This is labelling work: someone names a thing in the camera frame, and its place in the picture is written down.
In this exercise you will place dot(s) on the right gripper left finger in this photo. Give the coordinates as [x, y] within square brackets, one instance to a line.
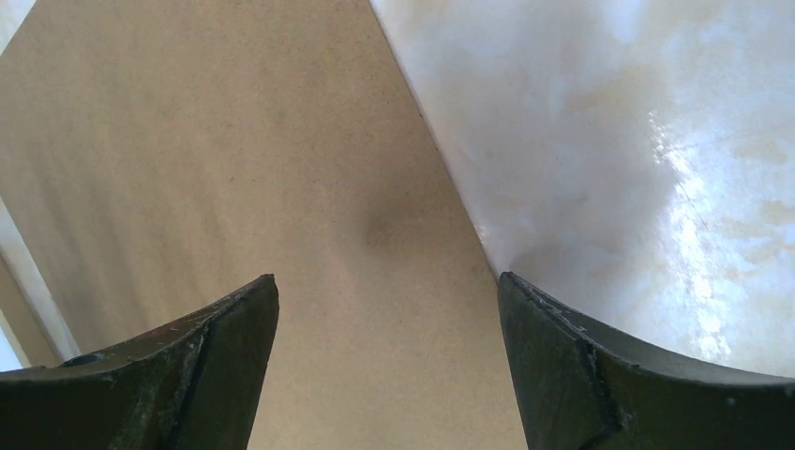
[193, 383]

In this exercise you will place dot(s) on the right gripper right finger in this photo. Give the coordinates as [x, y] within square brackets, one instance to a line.
[583, 384]

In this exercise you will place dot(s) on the wooden picture frame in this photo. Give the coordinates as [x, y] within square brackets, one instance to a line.
[31, 321]

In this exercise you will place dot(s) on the brown backing board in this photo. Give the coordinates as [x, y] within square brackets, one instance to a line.
[157, 155]

